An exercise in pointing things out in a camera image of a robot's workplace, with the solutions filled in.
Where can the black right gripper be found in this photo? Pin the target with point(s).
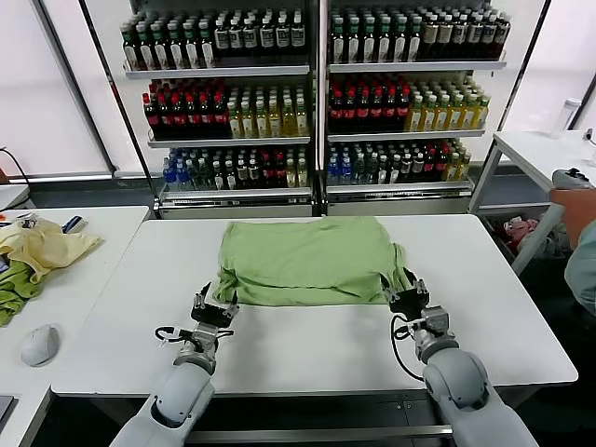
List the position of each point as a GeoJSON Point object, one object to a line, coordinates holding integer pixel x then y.
{"type": "Point", "coordinates": [409, 307]}

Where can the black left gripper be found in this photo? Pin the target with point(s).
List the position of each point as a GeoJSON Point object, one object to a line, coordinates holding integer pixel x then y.
{"type": "Point", "coordinates": [212, 316]}

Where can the light green polo shirt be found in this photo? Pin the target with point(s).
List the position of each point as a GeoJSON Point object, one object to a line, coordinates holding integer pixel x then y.
{"type": "Point", "coordinates": [302, 256]}

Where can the grey handheld controller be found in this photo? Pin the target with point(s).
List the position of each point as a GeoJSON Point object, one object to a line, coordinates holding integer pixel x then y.
{"type": "Point", "coordinates": [565, 179]}

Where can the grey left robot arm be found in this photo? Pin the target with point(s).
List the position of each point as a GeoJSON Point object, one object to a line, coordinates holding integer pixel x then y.
{"type": "Point", "coordinates": [181, 396]}

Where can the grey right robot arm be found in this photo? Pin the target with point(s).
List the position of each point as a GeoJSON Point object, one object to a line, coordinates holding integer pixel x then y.
{"type": "Point", "coordinates": [456, 386]}

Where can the person forearm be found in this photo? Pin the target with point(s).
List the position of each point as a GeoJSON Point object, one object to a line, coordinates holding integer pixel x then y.
{"type": "Point", "coordinates": [584, 228]}

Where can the pink clothes pile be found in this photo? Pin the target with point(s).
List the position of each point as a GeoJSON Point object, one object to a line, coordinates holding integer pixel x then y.
{"type": "Point", "coordinates": [519, 230]}

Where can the grey green clothes pile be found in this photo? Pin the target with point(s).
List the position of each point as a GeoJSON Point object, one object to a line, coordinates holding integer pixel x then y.
{"type": "Point", "coordinates": [556, 244]}

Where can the person hand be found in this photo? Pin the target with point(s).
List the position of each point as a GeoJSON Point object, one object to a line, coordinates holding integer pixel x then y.
{"type": "Point", "coordinates": [572, 202]}

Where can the large white work table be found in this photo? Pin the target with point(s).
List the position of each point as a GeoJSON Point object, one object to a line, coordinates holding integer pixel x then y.
{"type": "Point", "coordinates": [503, 288]}

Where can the small dark bottle white cap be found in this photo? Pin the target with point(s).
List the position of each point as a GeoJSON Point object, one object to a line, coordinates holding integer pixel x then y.
{"type": "Point", "coordinates": [395, 171]}
{"type": "Point", "coordinates": [383, 171]}
{"type": "Point", "coordinates": [230, 177]}
{"type": "Point", "coordinates": [218, 177]}

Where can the small brown label bottle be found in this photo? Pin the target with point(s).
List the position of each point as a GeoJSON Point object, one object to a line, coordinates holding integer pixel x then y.
{"type": "Point", "coordinates": [406, 168]}
{"type": "Point", "coordinates": [242, 174]}
{"type": "Point", "coordinates": [254, 174]}
{"type": "Point", "coordinates": [417, 167]}

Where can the green clear bottle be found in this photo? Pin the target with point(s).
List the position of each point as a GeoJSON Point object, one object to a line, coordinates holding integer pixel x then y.
{"type": "Point", "coordinates": [206, 177]}
{"type": "Point", "coordinates": [358, 172]}
{"type": "Point", "coordinates": [194, 177]}
{"type": "Point", "coordinates": [371, 172]}

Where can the small cola bottle red cap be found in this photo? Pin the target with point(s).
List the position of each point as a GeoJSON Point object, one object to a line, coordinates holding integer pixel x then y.
{"type": "Point", "coordinates": [266, 174]}
{"type": "Point", "coordinates": [429, 166]}
{"type": "Point", "coordinates": [279, 174]}
{"type": "Point", "coordinates": [441, 166]}

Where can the white side table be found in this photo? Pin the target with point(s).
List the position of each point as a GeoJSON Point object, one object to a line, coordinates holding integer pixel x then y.
{"type": "Point", "coordinates": [118, 223]}

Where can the small yellow juice bottle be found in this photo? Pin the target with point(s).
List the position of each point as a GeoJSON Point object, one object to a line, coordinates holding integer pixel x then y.
{"type": "Point", "coordinates": [302, 176]}
{"type": "Point", "coordinates": [451, 170]}
{"type": "Point", "coordinates": [291, 176]}
{"type": "Point", "coordinates": [463, 168]}

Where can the blue water bottle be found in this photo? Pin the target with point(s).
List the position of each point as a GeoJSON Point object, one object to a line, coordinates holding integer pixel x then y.
{"type": "Point", "coordinates": [170, 177]}
{"type": "Point", "coordinates": [182, 177]}
{"type": "Point", "coordinates": [345, 173]}
{"type": "Point", "coordinates": [333, 173]}

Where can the blue white small tool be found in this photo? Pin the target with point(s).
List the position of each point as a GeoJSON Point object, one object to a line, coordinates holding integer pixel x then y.
{"type": "Point", "coordinates": [74, 225]}

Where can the yellow tea bottle white cap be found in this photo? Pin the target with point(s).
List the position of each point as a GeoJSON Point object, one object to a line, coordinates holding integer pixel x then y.
{"type": "Point", "coordinates": [414, 116]}
{"type": "Point", "coordinates": [427, 116]}
{"type": "Point", "coordinates": [479, 115]}
{"type": "Point", "coordinates": [453, 116]}
{"type": "Point", "coordinates": [440, 116]}
{"type": "Point", "coordinates": [466, 115]}

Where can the pale yellow garment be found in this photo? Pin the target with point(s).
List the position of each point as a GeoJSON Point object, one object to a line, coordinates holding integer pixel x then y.
{"type": "Point", "coordinates": [46, 251]}

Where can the white table with metal legs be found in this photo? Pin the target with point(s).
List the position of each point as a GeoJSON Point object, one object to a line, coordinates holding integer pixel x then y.
{"type": "Point", "coordinates": [526, 153]}

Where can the white computer mouse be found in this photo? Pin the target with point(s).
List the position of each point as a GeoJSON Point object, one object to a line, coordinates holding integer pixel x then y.
{"type": "Point", "coordinates": [39, 347]}

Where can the small metallic object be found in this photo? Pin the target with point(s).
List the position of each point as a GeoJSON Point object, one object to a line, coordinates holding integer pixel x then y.
{"type": "Point", "coordinates": [29, 220]}

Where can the crumpled green garment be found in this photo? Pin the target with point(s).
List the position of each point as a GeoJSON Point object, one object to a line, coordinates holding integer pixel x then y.
{"type": "Point", "coordinates": [11, 288]}

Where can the small purple object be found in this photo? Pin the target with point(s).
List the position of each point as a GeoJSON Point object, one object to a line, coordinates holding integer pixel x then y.
{"type": "Point", "coordinates": [3, 267]}

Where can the metal beverage shelf unit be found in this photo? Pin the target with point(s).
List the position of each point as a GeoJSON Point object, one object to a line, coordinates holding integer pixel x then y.
{"type": "Point", "coordinates": [219, 72]}
{"type": "Point", "coordinates": [414, 66]}

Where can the dark flat tablet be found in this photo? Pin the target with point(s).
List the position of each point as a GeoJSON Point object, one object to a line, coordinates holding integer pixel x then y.
{"type": "Point", "coordinates": [8, 407]}

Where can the small dark object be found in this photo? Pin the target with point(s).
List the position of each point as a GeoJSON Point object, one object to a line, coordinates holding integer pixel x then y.
{"type": "Point", "coordinates": [590, 136]}

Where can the dark tea bottle green cap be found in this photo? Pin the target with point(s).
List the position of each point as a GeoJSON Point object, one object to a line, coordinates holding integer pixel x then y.
{"type": "Point", "coordinates": [369, 46]}
{"type": "Point", "coordinates": [384, 46]}
{"type": "Point", "coordinates": [131, 51]}
{"type": "Point", "coordinates": [338, 46]}
{"type": "Point", "coordinates": [146, 51]}
{"type": "Point", "coordinates": [353, 46]}
{"type": "Point", "coordinates": [399, 45]}
{"type": "Point", "coordinates": [189, 50]}
{"type": "Point", "coordinates": [414, 45]}
{"type": "Point", "coordinates": [205, 50]}
{"type": "Point", "coordinates": [175, 50]}
{"type": "Point", "coordinates": [160, 51]}

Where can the dark bottle beige label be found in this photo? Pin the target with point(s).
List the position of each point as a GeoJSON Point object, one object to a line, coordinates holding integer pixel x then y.
{"type": "Point", "coordinates": [444, 39]}
{"type": "Point", "coordinates": [430, 39]}

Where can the dark bottle grey label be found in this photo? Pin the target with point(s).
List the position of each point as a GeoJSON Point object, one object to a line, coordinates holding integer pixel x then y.
{"type": "Point", "coordinates": [502, 36]}
{"type": "Point", "coordinates": [460, 38]}
{"type": "Point", "coordinates": [489, 37]}
{"type": "Point", "coordinates": [475, 37]}

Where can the dark bottle black white label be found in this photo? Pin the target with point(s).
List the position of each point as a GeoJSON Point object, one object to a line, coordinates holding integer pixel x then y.
{"type": "Point", "coordinates": [251, 38]}
{"type": "Point", "coordinates": [222, 39]}
{"type": "Point", "coordinates": [266, 38]}
{"type": "Point", "coordinates": [297, 38]}
{"type": "Point", "coordinates": [282, 38]}
{"type": "Point", "coordinates": [236, 39]}

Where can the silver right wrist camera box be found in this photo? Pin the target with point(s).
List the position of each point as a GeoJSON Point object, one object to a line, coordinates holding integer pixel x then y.
{"type": "Point", "coordinates": [435, 321]}

